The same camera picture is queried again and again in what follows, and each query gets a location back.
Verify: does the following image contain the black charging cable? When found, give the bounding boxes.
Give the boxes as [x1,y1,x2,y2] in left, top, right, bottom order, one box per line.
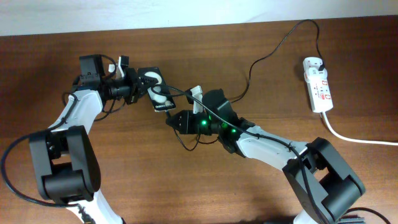
[164,19,325,152]

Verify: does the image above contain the white power strip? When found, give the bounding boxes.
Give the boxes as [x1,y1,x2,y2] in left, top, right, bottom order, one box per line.
[303,57,333,113]

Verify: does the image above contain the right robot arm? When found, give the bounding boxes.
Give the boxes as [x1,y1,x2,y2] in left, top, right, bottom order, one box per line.
[166,90,366,223]

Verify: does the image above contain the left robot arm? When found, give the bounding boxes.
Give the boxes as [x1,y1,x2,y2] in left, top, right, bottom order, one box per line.
[29,54,163,223]

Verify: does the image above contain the white power strip cord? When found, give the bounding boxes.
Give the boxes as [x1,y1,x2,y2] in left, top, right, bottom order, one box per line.
[320,111,398,146]

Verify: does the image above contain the white USB charger plug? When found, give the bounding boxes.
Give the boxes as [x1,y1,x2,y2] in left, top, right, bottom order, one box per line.
[304,67,328,83]

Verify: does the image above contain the black smartphone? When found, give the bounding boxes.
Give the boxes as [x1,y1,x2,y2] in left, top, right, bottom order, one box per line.
[138,67,176,112]

